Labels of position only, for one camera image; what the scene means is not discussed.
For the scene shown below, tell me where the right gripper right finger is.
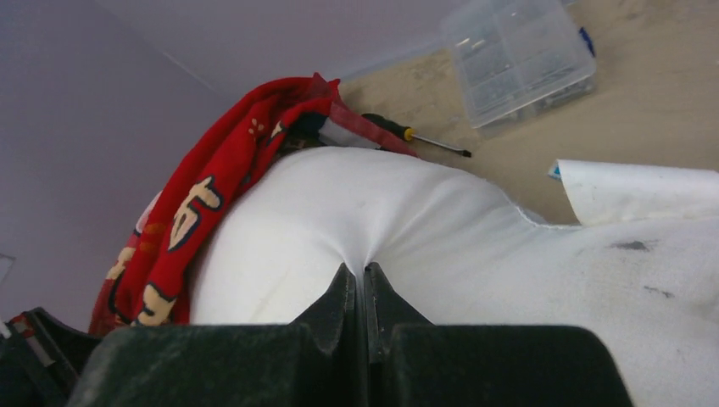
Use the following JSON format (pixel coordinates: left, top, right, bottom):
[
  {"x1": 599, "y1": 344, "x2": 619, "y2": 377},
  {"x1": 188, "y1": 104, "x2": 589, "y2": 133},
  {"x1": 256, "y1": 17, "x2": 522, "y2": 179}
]
[{"x1": 364, "y1": 263, "x2": 632, "y2": 406}]

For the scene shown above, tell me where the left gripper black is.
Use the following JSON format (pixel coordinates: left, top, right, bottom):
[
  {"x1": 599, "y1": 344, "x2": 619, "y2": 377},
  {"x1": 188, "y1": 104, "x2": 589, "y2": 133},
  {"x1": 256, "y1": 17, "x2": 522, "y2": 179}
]
[{"x1": 1, "y1": 307, "x2": 101, "y2": 406}]

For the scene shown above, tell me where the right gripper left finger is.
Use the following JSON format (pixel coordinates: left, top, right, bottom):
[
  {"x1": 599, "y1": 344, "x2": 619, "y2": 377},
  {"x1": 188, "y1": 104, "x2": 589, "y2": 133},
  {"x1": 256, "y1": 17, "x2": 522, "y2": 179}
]
[{"x1": 69, "y1": 266, "x2": 357, "y2": 406}]

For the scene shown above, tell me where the yellow black screwdriver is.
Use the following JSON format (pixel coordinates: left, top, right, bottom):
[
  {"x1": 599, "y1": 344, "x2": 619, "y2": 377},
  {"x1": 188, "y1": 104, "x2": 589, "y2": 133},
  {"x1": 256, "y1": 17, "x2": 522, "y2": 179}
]
[{"x1": 361, "y1": 113, "x2": 472, "y2": 158}]

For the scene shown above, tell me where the red patterned pillowcase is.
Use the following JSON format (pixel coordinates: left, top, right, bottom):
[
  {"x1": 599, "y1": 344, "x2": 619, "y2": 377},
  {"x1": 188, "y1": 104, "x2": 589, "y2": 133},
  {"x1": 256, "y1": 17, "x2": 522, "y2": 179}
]
[{"x1": 88, "y1": 75, "x2": 411, "y2": 336}]

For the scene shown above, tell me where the white pillow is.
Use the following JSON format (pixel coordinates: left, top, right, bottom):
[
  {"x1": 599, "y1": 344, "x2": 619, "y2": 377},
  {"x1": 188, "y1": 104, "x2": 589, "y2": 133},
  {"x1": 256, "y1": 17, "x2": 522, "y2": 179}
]
[{"x1": 190, "y1": 148, "x2": 718, "y2": 406}]

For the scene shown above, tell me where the clear plastic organizer box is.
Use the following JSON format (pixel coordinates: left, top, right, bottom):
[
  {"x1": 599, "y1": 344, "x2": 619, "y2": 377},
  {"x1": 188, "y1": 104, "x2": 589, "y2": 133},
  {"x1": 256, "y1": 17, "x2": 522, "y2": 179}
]
[{"x1": 440, "y1": 1, "x2": 597, "y2": 135}]

